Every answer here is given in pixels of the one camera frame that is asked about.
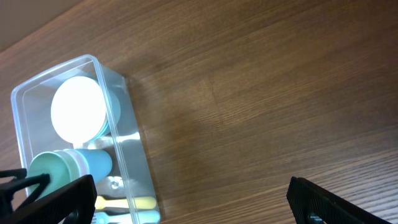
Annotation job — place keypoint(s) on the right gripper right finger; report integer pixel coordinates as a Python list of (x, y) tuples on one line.
[(312, 204)]

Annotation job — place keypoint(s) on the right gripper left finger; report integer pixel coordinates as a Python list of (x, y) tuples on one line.
[(72, 203)]

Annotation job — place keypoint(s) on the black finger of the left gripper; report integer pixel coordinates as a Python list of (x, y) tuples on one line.
[(18, 182)]

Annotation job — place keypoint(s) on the green cup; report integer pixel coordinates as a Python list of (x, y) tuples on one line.
[(60, 167)]

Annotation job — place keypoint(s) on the blue cup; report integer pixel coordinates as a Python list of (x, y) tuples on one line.
[(99, 162)]

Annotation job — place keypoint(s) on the yellow fork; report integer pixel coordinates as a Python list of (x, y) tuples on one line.
[(139, 203)]

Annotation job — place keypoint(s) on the green bowl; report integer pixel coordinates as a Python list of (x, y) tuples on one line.
[(104, 131)]

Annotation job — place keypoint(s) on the white pink bowl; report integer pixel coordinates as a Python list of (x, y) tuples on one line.
[(78, 109)]

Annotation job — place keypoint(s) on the light blue fork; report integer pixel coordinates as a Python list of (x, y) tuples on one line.
[(150, 216)]

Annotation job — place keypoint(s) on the light blue bowl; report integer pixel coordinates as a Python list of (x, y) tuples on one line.
[(115, 107)]

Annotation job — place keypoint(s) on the clear plastic container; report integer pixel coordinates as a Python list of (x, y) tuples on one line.
[(31, 102)]

